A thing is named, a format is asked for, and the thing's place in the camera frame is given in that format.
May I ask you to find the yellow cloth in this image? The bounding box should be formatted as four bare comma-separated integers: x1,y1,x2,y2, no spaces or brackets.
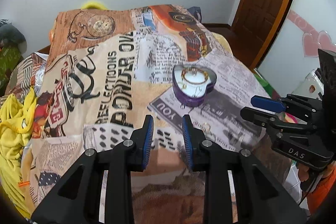
1,88,37,218

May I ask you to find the red gold braided bracelet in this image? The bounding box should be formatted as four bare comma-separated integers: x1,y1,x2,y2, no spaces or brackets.
180,67,210,85

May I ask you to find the blue pillow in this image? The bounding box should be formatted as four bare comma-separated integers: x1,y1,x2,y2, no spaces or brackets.
187,6,202,22

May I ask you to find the pink heart wall sticker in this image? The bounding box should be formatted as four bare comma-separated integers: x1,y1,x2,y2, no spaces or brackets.
287,10,335,58

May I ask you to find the purple heart-shaped tin box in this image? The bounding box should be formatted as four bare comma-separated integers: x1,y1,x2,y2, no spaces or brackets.
172,65,217,107

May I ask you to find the right hand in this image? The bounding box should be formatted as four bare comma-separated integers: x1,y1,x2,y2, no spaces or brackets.
296,162,313,192

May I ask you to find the newspaper print blanket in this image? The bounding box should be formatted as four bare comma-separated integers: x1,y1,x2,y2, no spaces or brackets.
22,5,289,223

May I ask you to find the brown wooden door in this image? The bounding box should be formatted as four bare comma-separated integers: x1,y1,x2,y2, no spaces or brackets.
231,0,290,70

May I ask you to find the orange sleeve forearm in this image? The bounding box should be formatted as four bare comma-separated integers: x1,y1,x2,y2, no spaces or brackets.
307,162,335,214

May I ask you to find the yellow pillow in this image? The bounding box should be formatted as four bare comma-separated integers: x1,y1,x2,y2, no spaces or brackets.
80,1,108,10

